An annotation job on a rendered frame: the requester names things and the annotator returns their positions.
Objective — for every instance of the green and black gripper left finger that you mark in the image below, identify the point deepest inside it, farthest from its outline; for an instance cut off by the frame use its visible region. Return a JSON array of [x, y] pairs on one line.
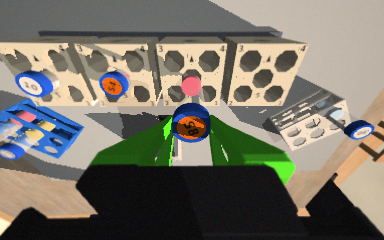
[[141, 148]]

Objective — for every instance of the grey flat mat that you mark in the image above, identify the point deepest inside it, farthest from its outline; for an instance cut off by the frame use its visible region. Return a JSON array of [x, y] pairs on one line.
[[345, 56]]

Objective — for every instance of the blue tube rack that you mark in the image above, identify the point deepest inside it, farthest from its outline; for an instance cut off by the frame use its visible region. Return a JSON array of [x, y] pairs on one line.
[[62, 123]]

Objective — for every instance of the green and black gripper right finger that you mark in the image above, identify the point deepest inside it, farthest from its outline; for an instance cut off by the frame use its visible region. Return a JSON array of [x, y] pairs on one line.
[[244, 149]]

